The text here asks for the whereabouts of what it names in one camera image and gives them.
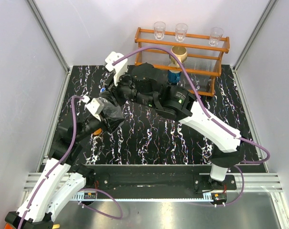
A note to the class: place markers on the blue ceramic mug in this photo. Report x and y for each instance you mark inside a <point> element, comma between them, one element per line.
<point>174,77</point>

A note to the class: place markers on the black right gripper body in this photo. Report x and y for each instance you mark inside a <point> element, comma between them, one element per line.
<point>125,89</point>

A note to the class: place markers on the clear drinking glass middle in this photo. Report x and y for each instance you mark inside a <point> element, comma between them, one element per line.
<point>180,32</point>

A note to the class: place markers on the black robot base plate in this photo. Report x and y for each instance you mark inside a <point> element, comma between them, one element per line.
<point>156,181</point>

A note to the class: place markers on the clear drinking glass left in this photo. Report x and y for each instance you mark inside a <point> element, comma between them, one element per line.
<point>159,30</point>

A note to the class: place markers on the clear plastic bottle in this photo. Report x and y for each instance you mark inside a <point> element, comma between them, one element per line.
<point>112,111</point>

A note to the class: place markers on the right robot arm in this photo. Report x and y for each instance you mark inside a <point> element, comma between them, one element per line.
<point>146,85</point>

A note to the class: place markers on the orange wooden shelf rack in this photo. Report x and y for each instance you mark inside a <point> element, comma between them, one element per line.
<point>201,60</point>

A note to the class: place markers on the orange juice bottle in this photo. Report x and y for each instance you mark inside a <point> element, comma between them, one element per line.
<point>97,132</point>

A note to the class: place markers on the beige ceramic mug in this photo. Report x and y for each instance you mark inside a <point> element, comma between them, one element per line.
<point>181,54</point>

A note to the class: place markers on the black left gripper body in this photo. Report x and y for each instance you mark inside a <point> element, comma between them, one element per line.
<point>90,125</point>

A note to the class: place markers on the orange mug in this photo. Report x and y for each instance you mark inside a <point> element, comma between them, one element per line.
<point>8,226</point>

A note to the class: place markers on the cream yellow mug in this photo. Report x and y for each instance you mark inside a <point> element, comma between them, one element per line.
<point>56,226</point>

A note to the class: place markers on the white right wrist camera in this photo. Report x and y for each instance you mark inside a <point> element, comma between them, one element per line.
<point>117,63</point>

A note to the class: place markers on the clear drinking glass right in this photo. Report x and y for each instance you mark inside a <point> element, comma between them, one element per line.
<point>215,35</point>

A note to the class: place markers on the clear drinking glass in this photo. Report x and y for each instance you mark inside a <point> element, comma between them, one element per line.
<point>180,32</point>
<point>159,30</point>
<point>215,35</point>

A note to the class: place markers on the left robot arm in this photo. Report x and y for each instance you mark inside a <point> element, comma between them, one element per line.
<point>61,179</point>

